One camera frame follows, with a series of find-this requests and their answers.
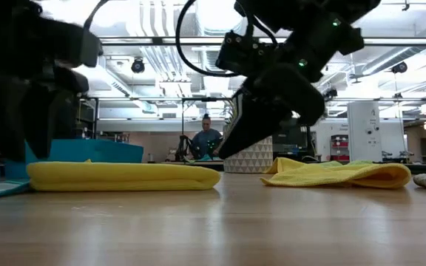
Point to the white pillar cabinet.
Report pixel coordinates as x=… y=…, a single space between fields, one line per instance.
x=364 y=129

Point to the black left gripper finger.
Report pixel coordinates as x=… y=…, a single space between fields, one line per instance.
x=2 y=125
x=50 y=122

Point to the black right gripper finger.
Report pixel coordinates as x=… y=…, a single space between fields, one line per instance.
x=253 y=122
x=237 y=109

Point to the teal plastic bin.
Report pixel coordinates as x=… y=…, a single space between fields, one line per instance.
x=98 y=151

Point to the person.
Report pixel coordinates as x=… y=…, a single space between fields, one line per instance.
x=205 y=142

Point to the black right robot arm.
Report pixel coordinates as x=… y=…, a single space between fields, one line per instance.
x=309 y=11

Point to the black background equipment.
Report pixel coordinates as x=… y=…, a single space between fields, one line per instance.
x=290 y=144

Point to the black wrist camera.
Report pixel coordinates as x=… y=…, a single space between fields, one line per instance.
x=242 y=51
x=76 y=42

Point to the black background robot arm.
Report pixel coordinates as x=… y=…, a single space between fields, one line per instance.
x=183 y=147

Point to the black ceiling spotlight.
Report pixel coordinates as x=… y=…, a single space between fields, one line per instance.
x=138 y=65
x=399 y=67

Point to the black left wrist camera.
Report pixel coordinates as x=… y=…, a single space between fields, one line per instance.
x=76 y=42

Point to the succulent in patterned pot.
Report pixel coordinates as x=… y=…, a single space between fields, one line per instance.
x=250 y=159

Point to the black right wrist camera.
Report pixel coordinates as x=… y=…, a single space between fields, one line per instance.
x=242 y=51

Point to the yellow microfiber towel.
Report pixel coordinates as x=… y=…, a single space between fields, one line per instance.
x=346 y=176
x=124 y=177

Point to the red storage shelf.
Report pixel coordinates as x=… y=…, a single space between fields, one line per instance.
x=339 y=147

